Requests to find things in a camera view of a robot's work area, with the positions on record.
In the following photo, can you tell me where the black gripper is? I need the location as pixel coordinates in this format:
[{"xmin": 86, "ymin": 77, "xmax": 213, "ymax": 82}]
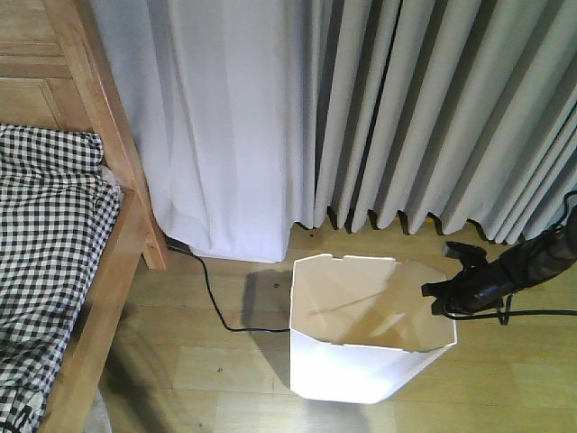
[{"xmin": 421, "ymin": 264, "xmax": 512, "ymax": 315}]

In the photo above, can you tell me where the white plastic trash bin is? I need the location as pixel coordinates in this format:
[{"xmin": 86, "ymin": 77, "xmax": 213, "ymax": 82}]
[{"xmin": 289, "ymin": 253, "xmax": 457, "ymax": 404}]

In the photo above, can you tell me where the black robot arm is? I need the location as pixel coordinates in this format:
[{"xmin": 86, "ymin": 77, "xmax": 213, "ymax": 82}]
[{"xmin": 421, "ymin": 220, "xmax": 576, "ymax": 325}]

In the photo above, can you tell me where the grey curtain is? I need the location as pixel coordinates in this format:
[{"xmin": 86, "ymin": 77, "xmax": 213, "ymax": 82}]
[{"xmin": 295, "ymin": 1, "xmax": 576, "ymax": 244}]

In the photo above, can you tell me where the white sheer curtain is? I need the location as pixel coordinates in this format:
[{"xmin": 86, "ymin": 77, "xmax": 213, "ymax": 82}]
[{"xmin": 92, "ymin": 1, "xmax": 312, "ymax": 263}]

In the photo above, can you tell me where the black white checkered blanket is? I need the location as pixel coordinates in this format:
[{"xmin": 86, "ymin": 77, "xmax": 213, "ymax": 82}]
[{"xmin": 1, "ymin": 124, "xmax": 123, "ymax": 432}]

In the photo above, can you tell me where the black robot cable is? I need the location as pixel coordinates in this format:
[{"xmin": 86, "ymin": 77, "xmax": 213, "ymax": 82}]
[{"xmin": 439, "ymin": 191, "xmax": 577, "ymax": 327}]

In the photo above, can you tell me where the black power cable on floor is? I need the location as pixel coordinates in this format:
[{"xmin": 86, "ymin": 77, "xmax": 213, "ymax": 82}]
[{"xmin": 166, "ymin": 238, "xmax": 292, "ymax": 334}]

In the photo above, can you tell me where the wooden bed frame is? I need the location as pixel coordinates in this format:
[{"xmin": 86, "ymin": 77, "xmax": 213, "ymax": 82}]
[{"xmin": 1, "ymin": 1, "xmax": 167, "ymax": 432}]

